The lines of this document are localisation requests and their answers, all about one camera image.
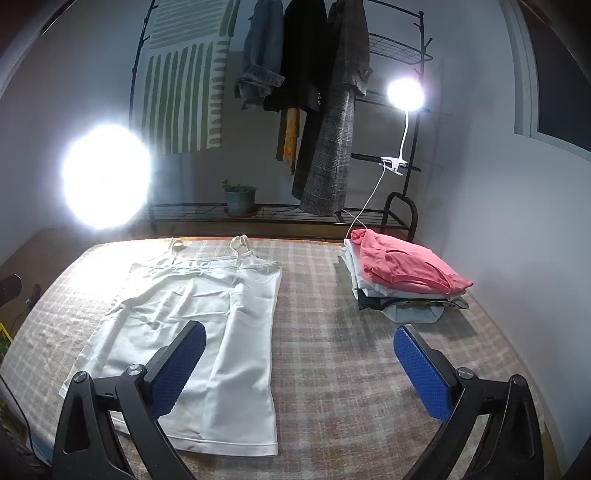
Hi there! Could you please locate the cream canvas tote bag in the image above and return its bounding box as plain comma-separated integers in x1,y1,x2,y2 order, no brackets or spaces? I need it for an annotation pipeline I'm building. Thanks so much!
59,234,283,459

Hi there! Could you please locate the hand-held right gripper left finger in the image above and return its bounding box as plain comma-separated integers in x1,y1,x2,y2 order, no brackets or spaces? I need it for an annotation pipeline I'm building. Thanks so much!
53,320,207,480

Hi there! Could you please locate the white lamp cable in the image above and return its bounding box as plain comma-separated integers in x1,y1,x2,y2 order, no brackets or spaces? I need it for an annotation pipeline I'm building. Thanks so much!
344,167,387,241

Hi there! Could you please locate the black metal clothes rack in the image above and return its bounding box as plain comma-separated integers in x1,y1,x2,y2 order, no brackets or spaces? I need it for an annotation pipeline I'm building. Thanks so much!
130,0,435,234

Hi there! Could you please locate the black device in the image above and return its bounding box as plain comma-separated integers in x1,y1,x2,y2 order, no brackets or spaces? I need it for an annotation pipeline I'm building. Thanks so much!
0,274,23,305

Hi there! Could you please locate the round bright lamp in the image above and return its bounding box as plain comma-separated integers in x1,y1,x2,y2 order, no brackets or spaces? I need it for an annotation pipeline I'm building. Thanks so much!
61,124,153,232

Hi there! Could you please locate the pink folded garment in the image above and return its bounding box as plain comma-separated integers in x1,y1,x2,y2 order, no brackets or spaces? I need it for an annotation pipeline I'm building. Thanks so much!
350,228,475,296

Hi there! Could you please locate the plaid blanket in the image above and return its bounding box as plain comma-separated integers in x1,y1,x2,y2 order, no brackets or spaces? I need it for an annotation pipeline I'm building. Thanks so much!
0,236,561,480

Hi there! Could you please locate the dark folded garment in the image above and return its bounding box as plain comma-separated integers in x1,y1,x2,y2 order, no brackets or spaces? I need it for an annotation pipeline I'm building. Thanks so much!
358,295,444,312

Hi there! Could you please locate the black coat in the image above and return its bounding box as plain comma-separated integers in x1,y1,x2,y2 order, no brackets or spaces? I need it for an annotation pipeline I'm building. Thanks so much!
263,0,331,199

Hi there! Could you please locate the grey plaid coat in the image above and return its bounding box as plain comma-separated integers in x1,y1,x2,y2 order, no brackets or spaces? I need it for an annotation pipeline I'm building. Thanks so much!
298,0,373,217

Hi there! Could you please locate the potted plant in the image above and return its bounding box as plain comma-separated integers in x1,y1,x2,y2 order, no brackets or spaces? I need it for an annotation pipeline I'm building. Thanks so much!
222,179,258,217

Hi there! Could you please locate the white clip lamp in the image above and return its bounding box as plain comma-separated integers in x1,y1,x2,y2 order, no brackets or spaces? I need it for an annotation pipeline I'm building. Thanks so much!
379,78,426,177

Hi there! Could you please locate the window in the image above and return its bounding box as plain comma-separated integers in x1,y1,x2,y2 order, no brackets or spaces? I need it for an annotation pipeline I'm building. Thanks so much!
519,0,591,153

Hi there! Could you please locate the black chair backrest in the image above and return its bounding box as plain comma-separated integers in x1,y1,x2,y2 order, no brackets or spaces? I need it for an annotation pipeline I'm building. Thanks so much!
382,191,419,243

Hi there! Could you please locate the green striped wall hanging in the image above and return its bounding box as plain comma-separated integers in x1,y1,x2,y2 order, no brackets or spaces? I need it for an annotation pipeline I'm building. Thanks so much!
140,0,242,155

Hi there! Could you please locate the yellow scarf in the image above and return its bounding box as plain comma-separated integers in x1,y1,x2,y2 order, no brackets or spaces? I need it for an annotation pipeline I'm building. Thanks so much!
277,107,302,175

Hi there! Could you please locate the light blue folded garment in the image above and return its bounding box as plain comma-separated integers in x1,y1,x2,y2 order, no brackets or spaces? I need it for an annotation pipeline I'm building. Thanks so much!
383,302,446,325

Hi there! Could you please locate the denim jacket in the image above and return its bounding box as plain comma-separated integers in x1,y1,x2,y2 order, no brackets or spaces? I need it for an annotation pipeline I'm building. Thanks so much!
235,0,286,110

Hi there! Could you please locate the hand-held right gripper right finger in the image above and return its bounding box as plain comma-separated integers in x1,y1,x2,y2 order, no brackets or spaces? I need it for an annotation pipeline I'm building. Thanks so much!
394,324,549,480

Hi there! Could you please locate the white folded garment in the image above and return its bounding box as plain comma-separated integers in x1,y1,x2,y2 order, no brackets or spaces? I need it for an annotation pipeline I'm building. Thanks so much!
341,240,372,302

